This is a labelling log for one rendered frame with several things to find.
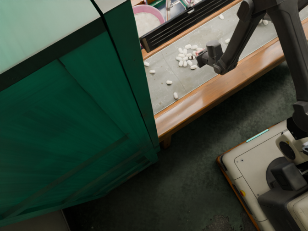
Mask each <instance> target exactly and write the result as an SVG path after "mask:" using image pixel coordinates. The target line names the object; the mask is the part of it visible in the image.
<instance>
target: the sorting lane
mask: <svg viewBox="0 0 308 231"><path fill-rule="evenodd" d="M241 2H242V1H241ZM241 2H240V3H238V4H236V5H235V6H233V7H232V8H230V9H228V10H226V11H225V12H223V13H221V14H222V15H223V16H224V19H223V20H222V19H221V18H220V15H218V16H217V17H215V18H213V19H212V20H210V21H209V22H207V23H205V24H204V25H202V26H200V27H199V28H197V29H195V30H194V31H192V32H190V33H189V34H187V35H186V36H184V37H182V38H181V39H179V40H177V41H176V42H174V43H172V44H171V45H169V46H167V47H166V48H164V49H162V50H161V51H159V52H158V53H156V54H154V55H153V56H151V57H149V58H148V59H146V60H144V62H147V63H149V66H144V67H145V71H146V77H147V81H148V88H149V93H150V97H151V102H152V107H153V113H154V115H156V114H157V113H159V112H160V111H162V110H163V109H165V108H166V107H168V106H170V105H171V104H173V103H174V102H176V101H177V100H179V99H181V98H182V97H184V96H185V95H187V94H188V93H190V92H192V91H193V90H195V89H196V88H198V87H199V86H201V85H203V84H204V83H206V82H207V81H209V80H210V79H212V78H214V77H215V76H217V75H218V74H217V73H215V71H214V68H213V67H211V66H209V65H207V64H206V65H204V66H203V67H201V68H199V67H198V66H197V60H196V58H194V59H189V57H188V60H190V61H191V62H192V63H193V65H192V66H194V65H196V66H197V68H196V69H191V66H190V65H188V64H187V66H186V67H184V66H183V65H182V66H181V67H179V62H180V61H178V60H176V57H177V56H178V55H179V51H178V49H179V48H181V49H182V51H183V50H184V49H185V46H186V45H188V44H190V45H191V46H193V45H197V46H198V48H202V49H205V48H206V43H207V42H209V41H211V40H218V41H219V43H220V44H221V47H222V51H223V52H225V50H226V48H227V46H228V43H225V41H226V40H227V39H231V37H232V35H233V32H234V30H235V28H236V26H237V23H238V21H239V18H238V16H237V11H238V9H239V6H240V4H241ZM299 16H300V20H301V21H303V20H304V19H306V18H307V17H308V5H307V6H306V7H305V8H303V9H302V10H301V11H300V12H299ZM276 37H278V35H277V33H276V30H275V27H274V25H273V23H271V21H268V24H267V25H264V23H263V20H262V22H261V23H260V24H258V25H257V27H256V29H255V30H254V32H253V34H252V36H251V38H250V39H249V41H248V43H247V45H246V46H245V48H244V50H243V52H242V53H241V55H240V57H239V61H240V60H242V59H243V58H245V57H246V56H248V55H250V54H251V53H253V52H254V51H256V50H257V49H259V48H261V47H262V46H264V45H265V44H267V43H268V42H270V41H271V40H273V39H275V38H276ZM193 51H196V52H197V50H196V49H191V48H189V49H187V54H190V53H191V54H192V56H194V57H196V56H195V55H194V54H193ZM182 54H183V53H182ZM188 60H187V61H188ZM187 61H186V62H187ZM150 70H152V71H153V70H154V71H155V74H150V73H149V72H150ZM166 81H172V84H167V83H166ZM174 93H177V95H178V98H177V99H175V98H174Z"/></svg>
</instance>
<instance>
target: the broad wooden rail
mask: <svg viewBox="0 0 308 231"><path fill-rule="evenodd" d="M301 23H302V27H303V29H304V33H305V36H306V39H307V42H308V17H307V18H306V19H304V20H303V21H301ZM285 60H286V59H285V56H284V53H283V50H282V47H281V44H280V41H279V38H278V37H276V38H275V39H273V40H271V41H270V42H268V43H267V44H265V45H264V46H262V47H261V48H259V49H257V50H256V51H254V52H253V53H251V54H250V55H248V56H246V57H245V58H243V59H242V60H240V61H239V62H238V64H237V66H236V68H235V69H233V70H231V71H229V72H228V73H226V74H224V75H220V74H218V75H217V76H215V77H214V78H212V79H210V80H209V81H207V82H206V83H204V84H203V85H201V86H199V87H198V88H196V89H195V90H193V91H192V92H190V93H188V94H187V95H185V96H184V97H182V98H181V99H179V100H177V101H176V102H174V103H173V104H171V105H170V106H168V107H166V108H165V109H163V110H162V111H160V112H159V113H157V114H156V115H154V119H155V124H156V128H157V134H158V138H159V143H160V142H162V141H163V140H165V139H166V138H168V137H169V136H171V135H172V134H174V133H175V132H177V131H178V130H180V129H181V128H183V127H184V126H186V125H187V124H189V123H190V122H192V121H193V120H195V119H197V118H198V117H200V116H201V115H203V114H204V113H206V112H207V111H209V110H210V109H212V108H213V107H215V106H216V105H218V104H220V103H221V102H223V101H224V100H226V99H227V98H229V97H230V96H232V95H233V94H235V93H236V92H238V91H239V90H241V89H242V88H244V87H246V86H247V85H249V84H250V83H252V82H253V81H255V80H256V79H258V78H259V77H261V76H262V75H264V74H265V73H267V72H268V71H270V70H272V69H273V68H275V67H276V66H278V65H279V64H280V63H282V62H284V61H285Z"/></svg>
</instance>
